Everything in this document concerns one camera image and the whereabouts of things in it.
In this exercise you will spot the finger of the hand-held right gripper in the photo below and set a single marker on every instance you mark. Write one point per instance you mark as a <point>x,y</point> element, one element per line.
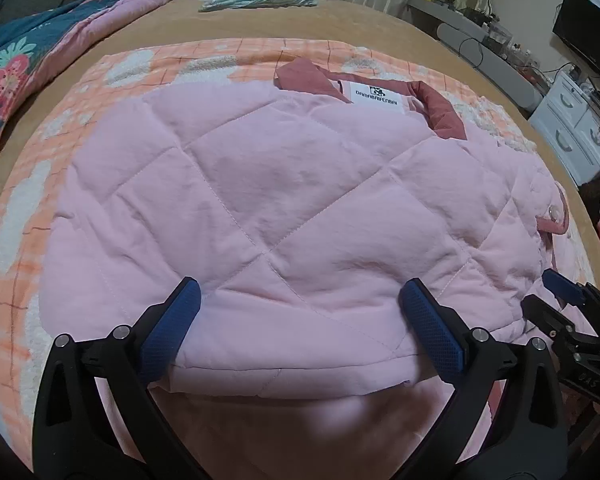
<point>545,312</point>
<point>560,285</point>

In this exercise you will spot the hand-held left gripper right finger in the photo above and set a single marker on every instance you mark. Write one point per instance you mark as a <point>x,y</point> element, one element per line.
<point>432,332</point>

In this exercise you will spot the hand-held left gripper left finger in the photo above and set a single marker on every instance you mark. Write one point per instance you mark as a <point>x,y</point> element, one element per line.
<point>172,332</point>

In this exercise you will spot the pink quilted jacket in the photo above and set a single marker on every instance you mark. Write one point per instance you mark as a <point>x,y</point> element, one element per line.
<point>280,185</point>

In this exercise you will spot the dark clothes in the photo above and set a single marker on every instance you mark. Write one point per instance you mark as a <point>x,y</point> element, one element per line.
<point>591,197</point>

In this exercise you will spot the white drawer cabinet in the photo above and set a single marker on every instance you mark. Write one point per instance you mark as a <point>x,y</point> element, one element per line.
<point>570,130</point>

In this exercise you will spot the grey desk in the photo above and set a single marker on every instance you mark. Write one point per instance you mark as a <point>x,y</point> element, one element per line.
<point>500,72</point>

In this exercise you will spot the black television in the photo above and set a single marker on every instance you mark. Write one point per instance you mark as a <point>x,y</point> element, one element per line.
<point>587,32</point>

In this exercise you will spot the orange plaid blanket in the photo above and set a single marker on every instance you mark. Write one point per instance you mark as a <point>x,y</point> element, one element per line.
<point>80,85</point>

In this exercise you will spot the desk clutter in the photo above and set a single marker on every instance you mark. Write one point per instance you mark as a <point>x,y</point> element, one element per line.
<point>495,25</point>

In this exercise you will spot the tan bed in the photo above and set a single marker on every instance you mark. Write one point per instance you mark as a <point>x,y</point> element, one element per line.
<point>380,20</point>

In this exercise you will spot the blue floral quilt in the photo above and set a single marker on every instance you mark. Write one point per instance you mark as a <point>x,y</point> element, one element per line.
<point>25,50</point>

